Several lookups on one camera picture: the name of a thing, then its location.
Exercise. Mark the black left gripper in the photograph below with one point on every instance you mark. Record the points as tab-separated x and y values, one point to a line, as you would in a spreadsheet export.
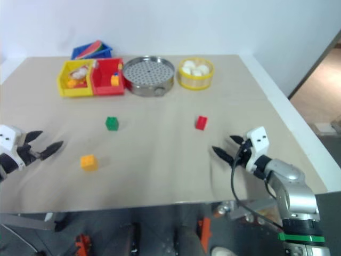
26	153

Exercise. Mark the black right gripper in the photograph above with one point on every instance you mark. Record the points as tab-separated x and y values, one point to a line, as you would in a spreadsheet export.
244	153

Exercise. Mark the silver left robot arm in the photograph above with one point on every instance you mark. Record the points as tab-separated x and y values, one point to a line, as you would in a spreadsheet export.
4	165

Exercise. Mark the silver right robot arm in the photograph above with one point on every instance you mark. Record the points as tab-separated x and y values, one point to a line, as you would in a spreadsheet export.
295	192

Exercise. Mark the red cube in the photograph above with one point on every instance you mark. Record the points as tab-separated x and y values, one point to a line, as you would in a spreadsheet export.
201	123

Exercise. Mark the orange cube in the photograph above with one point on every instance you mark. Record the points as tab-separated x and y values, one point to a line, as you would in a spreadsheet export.
89	163

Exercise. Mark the yellow plastic bin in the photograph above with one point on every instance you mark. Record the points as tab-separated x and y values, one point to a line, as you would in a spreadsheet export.
76	92

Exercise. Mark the orange round object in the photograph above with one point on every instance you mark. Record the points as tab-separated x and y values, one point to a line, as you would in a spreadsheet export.
71	84

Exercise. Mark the green cube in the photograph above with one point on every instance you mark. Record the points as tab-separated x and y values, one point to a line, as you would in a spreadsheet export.
112	124

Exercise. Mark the beige table cloth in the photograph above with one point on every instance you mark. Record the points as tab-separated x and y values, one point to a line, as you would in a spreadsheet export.
160	160

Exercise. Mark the yellow bamboo steamer basket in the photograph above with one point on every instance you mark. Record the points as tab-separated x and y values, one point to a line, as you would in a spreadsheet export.
195	82

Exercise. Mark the white pink toy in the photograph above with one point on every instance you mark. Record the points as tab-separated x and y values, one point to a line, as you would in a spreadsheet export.
79	72

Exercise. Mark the red plastic bin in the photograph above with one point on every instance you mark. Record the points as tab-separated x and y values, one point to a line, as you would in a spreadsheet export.
106	89

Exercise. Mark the white toy bun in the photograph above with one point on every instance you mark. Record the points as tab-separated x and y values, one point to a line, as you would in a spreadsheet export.
189	64
203	68
186	70

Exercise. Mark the orange clamp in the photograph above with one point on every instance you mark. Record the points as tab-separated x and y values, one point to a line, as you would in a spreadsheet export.
205	232
84	244

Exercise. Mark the small yellow blue toy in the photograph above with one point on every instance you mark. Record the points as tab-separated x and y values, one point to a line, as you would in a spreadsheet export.
115	79

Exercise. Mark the toy watermelon slice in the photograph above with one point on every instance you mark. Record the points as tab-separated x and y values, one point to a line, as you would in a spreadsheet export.
89	49

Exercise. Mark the white shoe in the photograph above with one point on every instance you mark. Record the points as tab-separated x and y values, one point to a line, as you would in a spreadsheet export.
223	251

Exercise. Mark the blue plastic bin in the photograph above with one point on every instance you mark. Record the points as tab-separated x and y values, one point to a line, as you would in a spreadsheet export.
105	52

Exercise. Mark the steel steamer pot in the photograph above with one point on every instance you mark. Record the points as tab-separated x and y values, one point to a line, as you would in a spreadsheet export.
147	72

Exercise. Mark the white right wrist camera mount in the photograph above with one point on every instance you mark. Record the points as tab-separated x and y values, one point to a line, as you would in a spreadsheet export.
258	140

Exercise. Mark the grey metal frame bar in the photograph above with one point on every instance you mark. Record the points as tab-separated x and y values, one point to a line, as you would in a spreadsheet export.
26	221

